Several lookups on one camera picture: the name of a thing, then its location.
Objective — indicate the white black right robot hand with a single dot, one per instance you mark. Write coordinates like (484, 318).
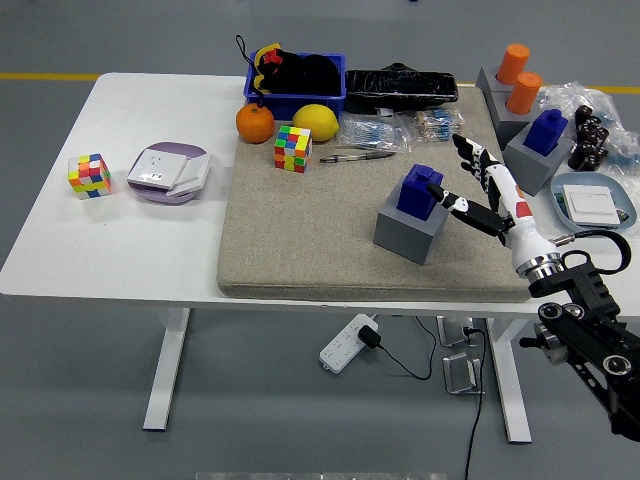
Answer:
(525, 235)

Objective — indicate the blue square seal stamp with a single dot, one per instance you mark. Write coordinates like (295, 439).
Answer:
(415, 197)
(547, 132)

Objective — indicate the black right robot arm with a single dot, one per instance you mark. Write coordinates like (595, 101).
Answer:
(585, 290)

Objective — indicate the grey holder block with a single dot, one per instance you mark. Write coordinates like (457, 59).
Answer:
(505, 122)
(486, 82)
(537, 167)
(400, 240)

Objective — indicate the black cylindrical capacitor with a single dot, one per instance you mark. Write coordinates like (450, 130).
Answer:
(582, 115)
(596, 159)
(586, 133)
(577, 157)
(600, 135)

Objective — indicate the small metal connector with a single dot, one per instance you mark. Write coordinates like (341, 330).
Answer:
(623, 215)

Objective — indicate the light blue plastic tray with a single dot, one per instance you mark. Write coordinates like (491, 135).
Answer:
(627, 200)

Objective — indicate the clear bag brown resistors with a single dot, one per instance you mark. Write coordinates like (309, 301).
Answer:
(440, 125)

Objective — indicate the orange cylinder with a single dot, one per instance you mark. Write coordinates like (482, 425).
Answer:
(514, 62)
(524, 92)

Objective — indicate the clear plastic bags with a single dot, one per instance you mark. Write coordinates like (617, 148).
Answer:
(565, 97)

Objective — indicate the white table leg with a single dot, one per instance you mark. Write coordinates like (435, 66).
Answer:
(165, 375)
(512, 390)

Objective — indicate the black plug adapter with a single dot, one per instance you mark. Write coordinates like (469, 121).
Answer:
(370, 336)

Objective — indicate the clear bag blue resistors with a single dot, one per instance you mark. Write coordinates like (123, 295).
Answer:
(370, 132)

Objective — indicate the black wrapped long object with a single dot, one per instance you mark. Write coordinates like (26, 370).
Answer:
(400, 87)

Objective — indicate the white power strip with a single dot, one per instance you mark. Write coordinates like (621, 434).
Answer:
(340, 350)

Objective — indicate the grey-brown fabric mat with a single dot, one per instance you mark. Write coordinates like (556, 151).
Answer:
(300, 225)

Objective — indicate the yellow lemon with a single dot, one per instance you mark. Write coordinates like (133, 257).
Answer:
(316, 122)

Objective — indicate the colourful puzzle cube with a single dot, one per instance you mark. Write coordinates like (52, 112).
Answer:
(292, 150)
(90, 177)

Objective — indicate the blue plastic bin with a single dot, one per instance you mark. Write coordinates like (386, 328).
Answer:
(300, 106)

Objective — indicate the black cloth pouch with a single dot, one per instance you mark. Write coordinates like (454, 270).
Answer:
(310, 75)

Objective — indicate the orange mandarin fruit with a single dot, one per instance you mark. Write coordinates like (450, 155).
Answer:
(255, 125)

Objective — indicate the yellow red plastic tool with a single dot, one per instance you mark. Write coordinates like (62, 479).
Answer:
(259, 59)

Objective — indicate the purple plastic tray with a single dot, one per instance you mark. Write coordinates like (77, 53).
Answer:
(175, 148)

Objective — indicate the white switch panel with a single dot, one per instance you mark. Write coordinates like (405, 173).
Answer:
(192, 172)
(590, 205)

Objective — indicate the metal bracket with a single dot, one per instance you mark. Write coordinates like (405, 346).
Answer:
(460, 372)
(452, 331)

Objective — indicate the white wall socket panel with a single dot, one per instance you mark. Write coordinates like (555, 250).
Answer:
(155, 167)

